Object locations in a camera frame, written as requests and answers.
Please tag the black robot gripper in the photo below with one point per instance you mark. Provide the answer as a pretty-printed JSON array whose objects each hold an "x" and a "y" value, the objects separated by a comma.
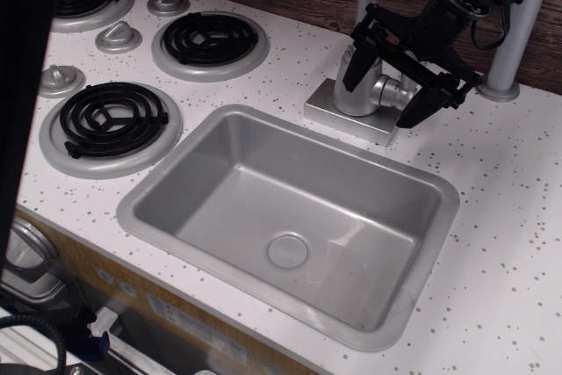
[{"x": 420, "y": 47}]

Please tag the silver faucet lever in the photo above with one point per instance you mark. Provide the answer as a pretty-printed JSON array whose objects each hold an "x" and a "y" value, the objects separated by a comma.
[{"x": 389, "y": 92}]

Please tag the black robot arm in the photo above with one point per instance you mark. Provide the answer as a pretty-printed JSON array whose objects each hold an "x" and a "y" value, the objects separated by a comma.
[{"x": 410, "y": 62}]

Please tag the silver toy faucet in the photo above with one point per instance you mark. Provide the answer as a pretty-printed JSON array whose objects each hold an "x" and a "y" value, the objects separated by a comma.
[{"x": 368, "y": 108}]

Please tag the grey right support pole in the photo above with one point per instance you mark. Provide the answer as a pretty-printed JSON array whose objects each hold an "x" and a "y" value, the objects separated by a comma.
[{"x": 499, "y": 84}]

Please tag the grey plastic sink basin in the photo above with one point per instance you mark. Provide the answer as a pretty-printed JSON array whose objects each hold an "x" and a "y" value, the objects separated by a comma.
[{"x": 339, "y": 238}]

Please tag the middle black coil burner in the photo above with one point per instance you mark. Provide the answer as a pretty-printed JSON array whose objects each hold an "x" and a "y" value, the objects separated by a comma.
[{"x": 209, "y": 47}]

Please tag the black coil burner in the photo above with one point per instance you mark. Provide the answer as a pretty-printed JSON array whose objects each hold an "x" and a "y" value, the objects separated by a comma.
[
  {"x": 86, "y": 15},
  {"x": 209, "y": 47},
  {"x": 110, "y": 130}
]

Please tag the rear grey stove knob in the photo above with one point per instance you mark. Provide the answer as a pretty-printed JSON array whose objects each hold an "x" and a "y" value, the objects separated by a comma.
[{"x": 167, "y": 8}]

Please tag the grey stove knob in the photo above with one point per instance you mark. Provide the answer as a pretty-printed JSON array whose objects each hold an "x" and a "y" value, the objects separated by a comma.
[
  {"x": 119, "y": 38},
  {"x": 167, "y": 8},
  {"x": 60, "y": 81}
]

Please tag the middle grey stove knob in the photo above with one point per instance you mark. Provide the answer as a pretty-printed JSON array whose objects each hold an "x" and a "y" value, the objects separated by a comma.
[{"x": 119, "y": 38}]

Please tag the front black coil burner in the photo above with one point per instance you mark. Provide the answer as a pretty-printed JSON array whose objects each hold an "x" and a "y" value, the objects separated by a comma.
[{"x": 110, "y": 130}]

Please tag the rear black coil burner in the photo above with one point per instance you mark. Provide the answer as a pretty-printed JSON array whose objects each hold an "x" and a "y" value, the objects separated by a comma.
[{"x": 86, "y": 15}]

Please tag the front grey stove knob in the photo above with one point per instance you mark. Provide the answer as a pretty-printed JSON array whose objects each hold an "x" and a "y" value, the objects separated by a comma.
[{"x": 60, "y": 81}]

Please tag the silver metal container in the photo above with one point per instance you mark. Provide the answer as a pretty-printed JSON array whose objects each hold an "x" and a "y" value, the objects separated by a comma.
[{"x": 29, "y": 258}]

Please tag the black foreground post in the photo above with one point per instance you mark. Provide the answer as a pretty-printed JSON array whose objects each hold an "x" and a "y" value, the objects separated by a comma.
[{"x": 25, "y": 26}]

